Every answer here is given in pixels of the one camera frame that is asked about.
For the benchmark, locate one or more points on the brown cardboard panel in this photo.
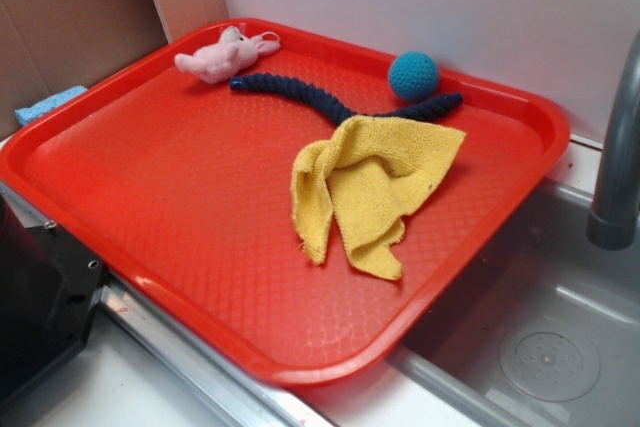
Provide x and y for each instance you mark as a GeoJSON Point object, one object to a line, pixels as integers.
{"type": "Point", "coordinates": [48, 46]}

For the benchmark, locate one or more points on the teal crocheted ball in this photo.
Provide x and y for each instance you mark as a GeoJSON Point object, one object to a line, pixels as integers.
{"type": "Point", "coordinates": [413, 76]}

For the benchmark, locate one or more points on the pink plush bunny toy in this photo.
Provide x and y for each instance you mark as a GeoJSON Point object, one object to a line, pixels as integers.
{"type": "Point", "coordinates": [231, 54]}

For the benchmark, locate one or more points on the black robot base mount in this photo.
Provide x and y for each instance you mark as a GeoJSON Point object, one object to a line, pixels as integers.
{"type": "Point", "coordinates": [50, 286]}

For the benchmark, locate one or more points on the grey faucet spout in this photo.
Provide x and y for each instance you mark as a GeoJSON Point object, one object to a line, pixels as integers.
{"type": "Point", "coordinates": [613, 217]}

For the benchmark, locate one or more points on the yellow microfiber cloth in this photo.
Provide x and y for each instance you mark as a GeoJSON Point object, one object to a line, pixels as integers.
{"type": "Point", "coordinates": [365, 179]}

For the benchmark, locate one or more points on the blue sponge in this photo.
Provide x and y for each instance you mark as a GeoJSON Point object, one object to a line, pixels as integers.
{"type": "Point", "coordinates": [27, 115]}

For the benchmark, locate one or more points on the grey plastic sink basin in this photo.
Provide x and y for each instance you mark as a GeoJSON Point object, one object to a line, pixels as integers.
{"type": "Point", "coordinates": [540, 329]}

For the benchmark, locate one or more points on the red plastic tray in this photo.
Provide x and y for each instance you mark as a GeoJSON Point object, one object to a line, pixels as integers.
{"type": "Point", "coordinates": [183, 189]}

